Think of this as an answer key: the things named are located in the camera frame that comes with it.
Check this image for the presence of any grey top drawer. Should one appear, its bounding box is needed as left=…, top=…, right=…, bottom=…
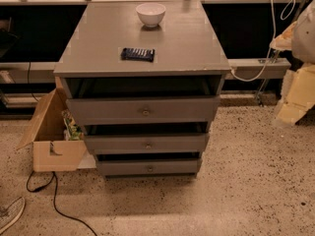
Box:
left=66, top=96, right=220, bottom=126

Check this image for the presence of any grey drawer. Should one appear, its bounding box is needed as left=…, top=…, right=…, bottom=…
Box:
left=66, top=96, right=220, bottom=126
left=85, top=133, right=209, bottom=154
left=96, top=158, right=202, bottom=176

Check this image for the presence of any black floor cable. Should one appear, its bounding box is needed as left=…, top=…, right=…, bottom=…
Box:
left=26, top=170, right=98, bottom=236

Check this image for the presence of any black wall cable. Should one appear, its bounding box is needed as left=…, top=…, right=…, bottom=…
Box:
left=27, top=61, right=40, bottom=102

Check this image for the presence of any grey middle drawer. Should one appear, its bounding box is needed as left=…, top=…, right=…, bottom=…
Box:
left=85, top=133, right=209, bottom=154

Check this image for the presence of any grey drawer cabinet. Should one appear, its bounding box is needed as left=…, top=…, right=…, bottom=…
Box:
left=54, top=1, right=230, bottom=163

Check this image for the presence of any grey bottom drawer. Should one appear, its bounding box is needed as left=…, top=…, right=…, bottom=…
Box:
left=96, top=158, right=202, bottom=176

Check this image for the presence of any dark blue snack packet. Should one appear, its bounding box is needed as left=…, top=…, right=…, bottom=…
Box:
left=120, top=47, right=156, bottom=62

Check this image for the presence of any open cardboard box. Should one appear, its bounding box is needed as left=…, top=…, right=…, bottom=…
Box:
left=17, top=77, right=87, bottom=172

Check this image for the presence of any white ceramic bowl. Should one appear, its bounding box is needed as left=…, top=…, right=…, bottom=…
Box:
left=136, top=3, right=166, bottom=28

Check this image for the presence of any metal stand pole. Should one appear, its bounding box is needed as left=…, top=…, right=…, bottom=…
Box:
left=254, top=0, right=314, bottom=106

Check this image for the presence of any white shoe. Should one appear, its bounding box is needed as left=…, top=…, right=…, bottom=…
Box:
left=0, top=197, right=26, bottom=234

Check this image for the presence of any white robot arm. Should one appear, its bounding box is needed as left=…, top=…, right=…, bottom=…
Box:
left=270, top=1, right=315, bottom=126

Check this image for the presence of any white hanging cable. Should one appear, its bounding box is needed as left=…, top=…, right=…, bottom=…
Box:
left=229, top=0, right=297, bottom=83

